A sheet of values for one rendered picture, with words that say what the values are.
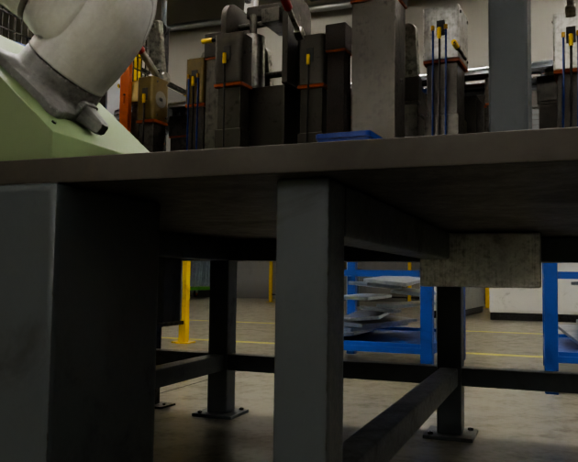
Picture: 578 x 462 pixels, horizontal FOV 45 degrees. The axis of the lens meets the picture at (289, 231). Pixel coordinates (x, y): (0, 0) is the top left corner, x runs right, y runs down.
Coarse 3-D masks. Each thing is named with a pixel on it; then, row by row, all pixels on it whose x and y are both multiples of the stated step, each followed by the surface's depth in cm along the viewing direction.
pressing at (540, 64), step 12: (540, 60) 152; (552, 60) 150; (468, 72) 158; (480, 72) 157; (540, 72) 159; (468, 84) 169; (480, 84) 170; (168, 108) 198; (180, 108) 198; (168, 120) 213
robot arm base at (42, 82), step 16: (0, 64) 118; (16, 64) 118; (32, 64) 117; (48, 64) 117; (16, 80) 117; (32, 80) 117; (48, 80) 117; (64, 80) 118; (48, 96) 116; (64, 96) 119; (80, 96) 120; (96, 96) 124; (48, 112) 115; (64, 112) 117; (80, 112) 122; (96, 112) 124; (96, 128) 121
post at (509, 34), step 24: (504, 0) 128; (528, 0) 130; (504, 24) 128; (528, 24) 129; (504, 48) 128; (528, 48) 128; (504, 72) 128; (528, 72) 128; (504, 96) 127; (528, 96) 127; (504, 120) 127; (528, 120) 126
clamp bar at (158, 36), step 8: (152, 24) 188; (160, 24) 188; (152, 32) 189; (160, 32) 188; (152, 40) 189; (160, 40) 188; (152, 48) 189; (160, 48) 188; (152, 56) 189; (160, 56) 188; (160, 64) 188; (160, 72) 189
